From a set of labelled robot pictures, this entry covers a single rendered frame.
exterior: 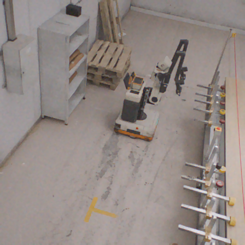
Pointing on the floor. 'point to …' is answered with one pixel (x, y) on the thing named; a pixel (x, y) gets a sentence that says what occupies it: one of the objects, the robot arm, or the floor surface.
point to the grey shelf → (56, 70)
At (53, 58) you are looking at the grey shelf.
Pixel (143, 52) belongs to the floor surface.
